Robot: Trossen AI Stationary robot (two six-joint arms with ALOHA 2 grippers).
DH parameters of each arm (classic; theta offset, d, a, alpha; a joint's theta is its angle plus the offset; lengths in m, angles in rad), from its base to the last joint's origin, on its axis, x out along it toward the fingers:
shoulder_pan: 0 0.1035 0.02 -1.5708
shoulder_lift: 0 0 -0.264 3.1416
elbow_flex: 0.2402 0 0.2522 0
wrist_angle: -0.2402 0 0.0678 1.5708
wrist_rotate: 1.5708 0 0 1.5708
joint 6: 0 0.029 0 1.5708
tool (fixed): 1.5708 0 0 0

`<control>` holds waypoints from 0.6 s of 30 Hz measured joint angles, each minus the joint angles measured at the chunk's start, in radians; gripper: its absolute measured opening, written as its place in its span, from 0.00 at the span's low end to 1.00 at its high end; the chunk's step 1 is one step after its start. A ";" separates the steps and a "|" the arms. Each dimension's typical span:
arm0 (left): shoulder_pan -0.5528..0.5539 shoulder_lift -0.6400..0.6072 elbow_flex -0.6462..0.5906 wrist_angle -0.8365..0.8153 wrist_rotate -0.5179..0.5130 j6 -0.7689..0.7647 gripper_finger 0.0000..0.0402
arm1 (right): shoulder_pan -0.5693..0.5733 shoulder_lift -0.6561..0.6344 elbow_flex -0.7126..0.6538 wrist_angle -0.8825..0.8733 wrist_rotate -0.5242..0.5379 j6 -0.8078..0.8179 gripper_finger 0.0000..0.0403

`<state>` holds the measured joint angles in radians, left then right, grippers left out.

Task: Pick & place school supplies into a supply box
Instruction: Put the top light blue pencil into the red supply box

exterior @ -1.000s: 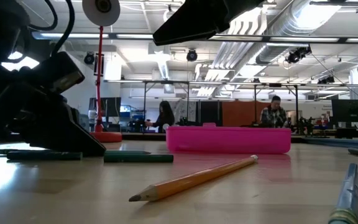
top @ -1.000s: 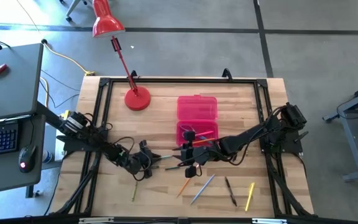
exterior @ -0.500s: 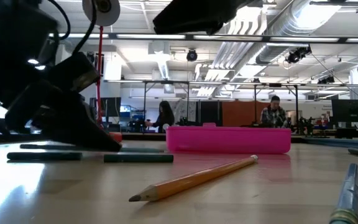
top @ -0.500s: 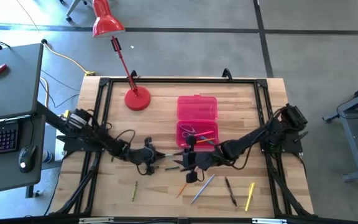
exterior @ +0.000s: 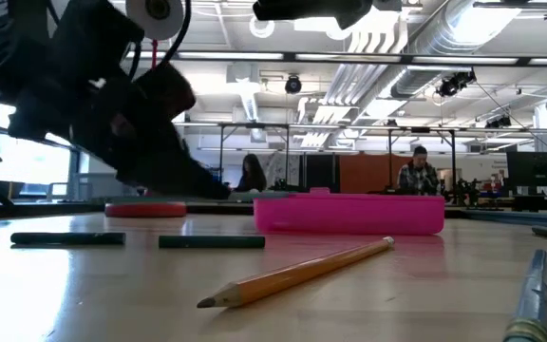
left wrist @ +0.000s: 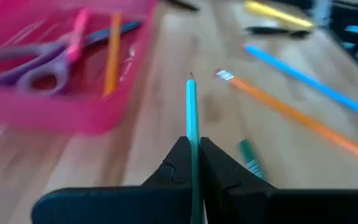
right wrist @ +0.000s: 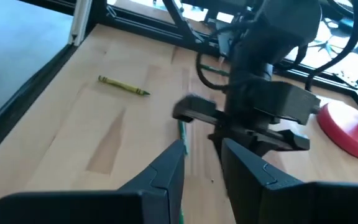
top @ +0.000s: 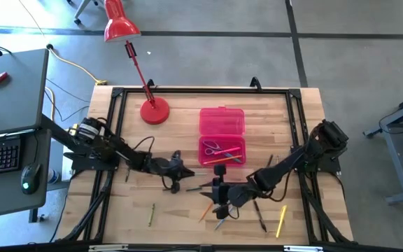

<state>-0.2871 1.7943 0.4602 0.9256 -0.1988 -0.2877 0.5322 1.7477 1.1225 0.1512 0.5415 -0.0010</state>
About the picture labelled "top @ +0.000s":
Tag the pink plastic pencil box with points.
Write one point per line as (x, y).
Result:
(222, 120)

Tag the olive green crayon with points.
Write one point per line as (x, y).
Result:
(151, 215)

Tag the black pen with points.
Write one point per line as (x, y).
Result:
(259, 215)

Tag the orange pencil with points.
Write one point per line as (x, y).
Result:
(205, 212)
(222, 159)

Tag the grey desk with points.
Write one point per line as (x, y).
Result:
(5, 199)

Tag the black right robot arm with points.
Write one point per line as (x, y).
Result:
(292, 159)

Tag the light blue pen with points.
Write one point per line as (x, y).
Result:
(235, 159)

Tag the black pencil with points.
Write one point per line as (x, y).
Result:
(269, 161)

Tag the pink pen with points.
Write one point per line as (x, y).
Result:
(227, 150)

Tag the black metal table frame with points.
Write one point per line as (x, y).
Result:
(205, 90)

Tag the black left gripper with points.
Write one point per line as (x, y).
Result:
(159, 168)

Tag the aluminium bar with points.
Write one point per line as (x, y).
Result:
(108, 248)
(303, 248)

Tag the red desk lamp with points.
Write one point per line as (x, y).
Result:
(154, 110)

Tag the purple scissors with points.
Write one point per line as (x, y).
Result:
(208, 143)

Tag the yellow highlighter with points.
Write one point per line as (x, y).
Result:
(281, 221)

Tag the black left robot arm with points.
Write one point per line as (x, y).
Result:
(117, 147)

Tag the yellow pencil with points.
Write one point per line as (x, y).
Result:
(277, 160)

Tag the silver pen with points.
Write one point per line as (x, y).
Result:
(219, 225)

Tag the grey metal table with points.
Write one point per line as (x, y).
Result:
(397, 164)

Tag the black table clamp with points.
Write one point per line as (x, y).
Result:
(256, 83)
(150, 83)

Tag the white cup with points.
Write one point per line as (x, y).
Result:
(52, 176)

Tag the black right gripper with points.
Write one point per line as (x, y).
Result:
(238, 194)

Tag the grey desk shelf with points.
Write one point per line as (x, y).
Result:
(12, 94)

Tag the grey office chair base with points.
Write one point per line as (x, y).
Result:
(82, 8)

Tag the black computer mouse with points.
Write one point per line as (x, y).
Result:
(30, 178)

